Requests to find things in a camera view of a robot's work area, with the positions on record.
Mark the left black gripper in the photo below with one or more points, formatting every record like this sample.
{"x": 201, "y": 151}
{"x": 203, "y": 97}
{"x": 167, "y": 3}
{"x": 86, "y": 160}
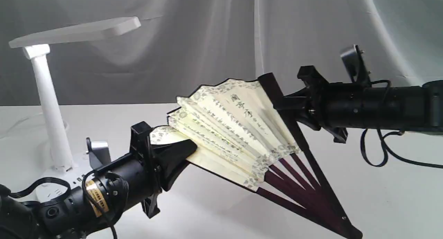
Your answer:
{"x": 170, "y": 157}

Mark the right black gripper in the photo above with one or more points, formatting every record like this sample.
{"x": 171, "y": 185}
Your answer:
{"x": 308, "y": 105}

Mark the folding paper fan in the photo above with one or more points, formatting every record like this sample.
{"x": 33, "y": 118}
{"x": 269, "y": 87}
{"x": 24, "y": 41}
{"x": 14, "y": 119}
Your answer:
{"x": 243, "y": 139}

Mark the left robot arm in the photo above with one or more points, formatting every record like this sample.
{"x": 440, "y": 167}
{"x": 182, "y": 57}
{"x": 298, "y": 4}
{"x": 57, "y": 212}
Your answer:
{"x": 51, "y": 209}

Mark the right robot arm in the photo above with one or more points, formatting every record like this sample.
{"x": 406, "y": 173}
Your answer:
{"x": 334, "y": 107}

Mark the white desk lamp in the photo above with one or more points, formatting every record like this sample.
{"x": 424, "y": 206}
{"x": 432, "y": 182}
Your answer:
{"x": 35, "y": 47}

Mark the grey backdrop curtain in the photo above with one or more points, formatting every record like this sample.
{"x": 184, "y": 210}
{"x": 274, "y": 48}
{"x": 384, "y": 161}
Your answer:
{"x": 182, "y": 44}

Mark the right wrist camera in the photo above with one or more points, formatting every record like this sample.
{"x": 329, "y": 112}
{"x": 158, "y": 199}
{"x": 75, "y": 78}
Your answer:
{"x": 354, "y": 65}

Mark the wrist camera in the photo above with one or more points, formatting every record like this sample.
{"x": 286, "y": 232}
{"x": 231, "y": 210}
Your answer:
{"x": 354, "y": 65}
{"x": 98, "y": 152}

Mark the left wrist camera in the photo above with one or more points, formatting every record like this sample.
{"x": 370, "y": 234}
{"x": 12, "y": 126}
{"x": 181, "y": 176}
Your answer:
{"x": 98, "y": 152}

